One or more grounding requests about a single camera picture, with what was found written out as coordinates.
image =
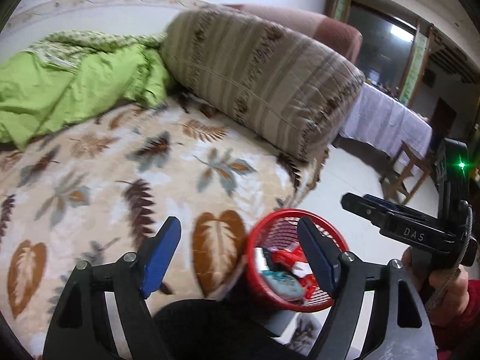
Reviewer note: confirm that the white spray bottle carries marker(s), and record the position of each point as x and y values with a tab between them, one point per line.
262	258

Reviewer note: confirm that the leaf-printed beige blanket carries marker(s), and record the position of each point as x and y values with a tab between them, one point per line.
112	180

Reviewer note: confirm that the red and white tube wrapper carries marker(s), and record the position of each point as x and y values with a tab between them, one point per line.
285	258

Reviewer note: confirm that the striped beige pillow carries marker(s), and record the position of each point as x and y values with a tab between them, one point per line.
262	82

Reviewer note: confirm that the red mesh basket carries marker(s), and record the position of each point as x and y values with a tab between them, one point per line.
258	270

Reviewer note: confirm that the teal tissue packet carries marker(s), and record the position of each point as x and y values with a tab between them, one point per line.
281	283

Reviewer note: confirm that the dark glass window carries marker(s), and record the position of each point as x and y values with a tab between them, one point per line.
378	45

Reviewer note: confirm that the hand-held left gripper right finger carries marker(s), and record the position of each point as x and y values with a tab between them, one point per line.
318	255

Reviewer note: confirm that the white cloth covered table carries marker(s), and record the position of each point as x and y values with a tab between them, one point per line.
382	120

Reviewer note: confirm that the green quilt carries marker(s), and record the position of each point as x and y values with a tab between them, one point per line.
75	82

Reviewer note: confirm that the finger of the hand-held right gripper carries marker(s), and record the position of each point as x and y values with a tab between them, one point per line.
386	203
360	204

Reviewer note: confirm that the wooden chair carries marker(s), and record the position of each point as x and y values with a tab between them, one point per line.
407	172

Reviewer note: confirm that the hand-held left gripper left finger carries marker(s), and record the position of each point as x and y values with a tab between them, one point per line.
161	255

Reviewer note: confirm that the person's right forearm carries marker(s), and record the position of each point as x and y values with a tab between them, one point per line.
470	326

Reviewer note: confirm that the pink headboard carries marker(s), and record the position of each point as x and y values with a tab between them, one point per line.
330	30

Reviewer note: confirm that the person's right hand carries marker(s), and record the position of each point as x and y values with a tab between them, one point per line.
448	292

